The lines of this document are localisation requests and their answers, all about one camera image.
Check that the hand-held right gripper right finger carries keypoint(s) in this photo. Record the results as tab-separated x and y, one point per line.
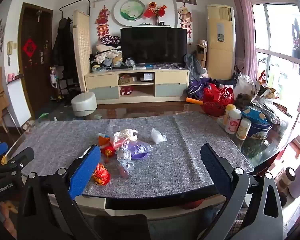
213	165

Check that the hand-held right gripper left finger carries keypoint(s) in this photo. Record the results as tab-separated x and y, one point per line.
85	172

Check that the red gold foil wrapper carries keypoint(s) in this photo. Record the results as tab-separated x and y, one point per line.
101	174

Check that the red lantern ornament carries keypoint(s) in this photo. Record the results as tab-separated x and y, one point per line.
108	151

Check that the orange cup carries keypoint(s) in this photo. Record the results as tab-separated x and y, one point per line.
103	140

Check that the clear plastic wrapper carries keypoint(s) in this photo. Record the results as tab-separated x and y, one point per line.
125	160

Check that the white bottle red label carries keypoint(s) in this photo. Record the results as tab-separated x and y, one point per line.
232	123

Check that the white bottle yellow label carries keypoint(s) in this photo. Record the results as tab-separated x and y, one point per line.
243	128

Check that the grey woven table mat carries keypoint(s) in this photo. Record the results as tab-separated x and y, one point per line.
165	160

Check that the white bottle yellow cap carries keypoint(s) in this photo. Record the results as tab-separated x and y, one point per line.
228	112

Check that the red plastic bag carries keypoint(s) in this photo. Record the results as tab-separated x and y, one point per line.
215	102

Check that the clear plastic bag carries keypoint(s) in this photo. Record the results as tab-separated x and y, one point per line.
158	136

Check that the blue snack packet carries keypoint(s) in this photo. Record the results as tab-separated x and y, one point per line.
255	116

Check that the black chair back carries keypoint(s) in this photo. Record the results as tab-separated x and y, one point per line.
122	227

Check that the orange foam tube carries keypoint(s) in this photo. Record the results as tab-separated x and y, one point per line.
194	101

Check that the white round stool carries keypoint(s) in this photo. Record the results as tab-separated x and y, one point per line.
83	103

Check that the brown white thermos bottle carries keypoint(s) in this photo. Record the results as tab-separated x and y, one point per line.
286	180

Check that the brown wooden door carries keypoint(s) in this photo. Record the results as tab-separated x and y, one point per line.
36	80

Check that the purple cloth heap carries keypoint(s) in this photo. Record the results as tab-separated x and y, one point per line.
196	88

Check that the black storage rack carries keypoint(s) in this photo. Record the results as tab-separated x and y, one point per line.
65	85

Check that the pile of plastic bags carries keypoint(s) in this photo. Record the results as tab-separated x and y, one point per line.
265	95

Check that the beige television cabinet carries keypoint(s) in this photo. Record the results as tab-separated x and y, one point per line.
102	80

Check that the grey hanging garment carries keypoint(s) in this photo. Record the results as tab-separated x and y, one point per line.
195	66

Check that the beige standing air conditioner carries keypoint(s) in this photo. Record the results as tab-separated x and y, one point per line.
220	60

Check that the red diamond door decoration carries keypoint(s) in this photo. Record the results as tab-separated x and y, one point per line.
29	48

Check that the stacked cardboard boxes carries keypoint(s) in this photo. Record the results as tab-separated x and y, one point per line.
201	52

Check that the black coat rack with coats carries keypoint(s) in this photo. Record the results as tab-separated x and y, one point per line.
63	47

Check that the pile of folded clothes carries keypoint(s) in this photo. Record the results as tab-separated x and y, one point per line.
107	55

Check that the beige woven folding screen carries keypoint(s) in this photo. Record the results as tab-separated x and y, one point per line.
82	50

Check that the black flat television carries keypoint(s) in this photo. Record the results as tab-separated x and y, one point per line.
153	45

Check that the purple curtain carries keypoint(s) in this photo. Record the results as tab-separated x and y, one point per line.
242	30

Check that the hanging doll ornament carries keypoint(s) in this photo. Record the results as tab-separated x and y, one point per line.
185	17

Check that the large window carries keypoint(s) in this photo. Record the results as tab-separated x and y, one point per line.
280	30

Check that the red hanging fish ornament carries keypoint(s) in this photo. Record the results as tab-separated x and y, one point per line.
103	22

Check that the artificial flowers in vase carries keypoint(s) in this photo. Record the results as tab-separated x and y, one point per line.
155	10

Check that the beige wall intercom phone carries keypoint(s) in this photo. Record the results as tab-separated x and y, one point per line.
10	48

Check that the round white wall picture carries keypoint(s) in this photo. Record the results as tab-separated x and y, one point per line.
130	11

